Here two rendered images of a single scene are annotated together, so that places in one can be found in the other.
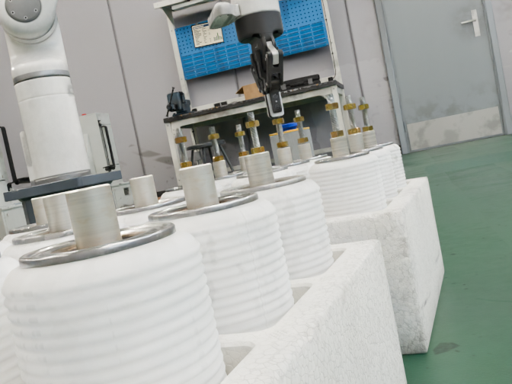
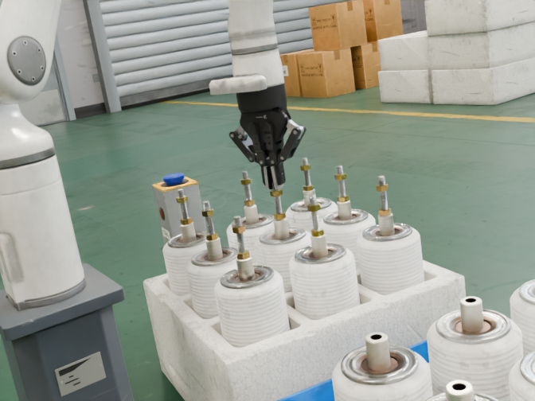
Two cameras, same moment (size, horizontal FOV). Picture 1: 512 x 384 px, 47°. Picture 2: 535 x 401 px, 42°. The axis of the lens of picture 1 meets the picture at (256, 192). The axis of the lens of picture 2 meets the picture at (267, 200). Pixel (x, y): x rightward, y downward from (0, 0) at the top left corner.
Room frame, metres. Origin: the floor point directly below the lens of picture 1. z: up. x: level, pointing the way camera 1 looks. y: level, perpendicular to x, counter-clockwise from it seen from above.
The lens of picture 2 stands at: (0.23, 0.71, 0.59)
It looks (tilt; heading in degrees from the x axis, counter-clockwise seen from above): 15 degrees down; 315
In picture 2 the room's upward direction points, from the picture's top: 9 degrees counter-clockwise
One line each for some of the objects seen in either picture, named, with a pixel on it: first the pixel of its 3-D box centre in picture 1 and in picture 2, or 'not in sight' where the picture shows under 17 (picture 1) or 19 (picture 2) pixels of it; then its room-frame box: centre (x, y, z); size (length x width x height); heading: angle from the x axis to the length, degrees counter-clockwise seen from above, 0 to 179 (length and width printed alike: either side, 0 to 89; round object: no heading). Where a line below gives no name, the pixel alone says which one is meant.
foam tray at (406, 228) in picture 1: (305, 262); (297, 328); (0.96, -0.06, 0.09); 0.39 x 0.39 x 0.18; 68
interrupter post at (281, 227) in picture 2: (285, 158); (281, 228); (0.96, -0.06, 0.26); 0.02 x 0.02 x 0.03
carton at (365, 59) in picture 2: not in sight; (362, 64); (3.15, -3.43, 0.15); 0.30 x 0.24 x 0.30; 166
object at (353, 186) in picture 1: (354, 223); (393, 288); (0.80, -0.12, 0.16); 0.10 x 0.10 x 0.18
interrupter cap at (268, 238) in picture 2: (286, 165); (283, 236); (0.96, -0.06, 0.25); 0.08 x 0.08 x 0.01
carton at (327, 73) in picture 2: not in sight; (326, 72); (3.23, -3.12, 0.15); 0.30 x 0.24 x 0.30; 164
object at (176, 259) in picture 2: not in sight; (199, 290); (1.11, 0.01, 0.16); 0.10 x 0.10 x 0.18
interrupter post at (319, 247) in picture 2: not in sight; (319, 245); (0.85, -0.01, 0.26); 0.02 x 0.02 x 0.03
